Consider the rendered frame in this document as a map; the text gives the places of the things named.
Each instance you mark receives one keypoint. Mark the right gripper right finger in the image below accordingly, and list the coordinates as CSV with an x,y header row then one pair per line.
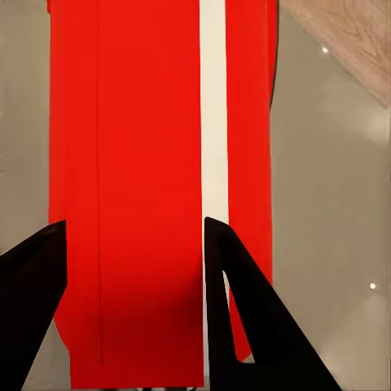
x,y
284,358

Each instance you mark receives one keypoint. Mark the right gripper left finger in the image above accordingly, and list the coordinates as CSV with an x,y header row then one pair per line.
x,y
33,278

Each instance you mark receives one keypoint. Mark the radio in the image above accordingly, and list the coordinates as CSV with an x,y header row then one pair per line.
x,y
159,116

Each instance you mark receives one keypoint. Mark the coffee table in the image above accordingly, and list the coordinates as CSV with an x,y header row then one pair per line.
x,y
330,164

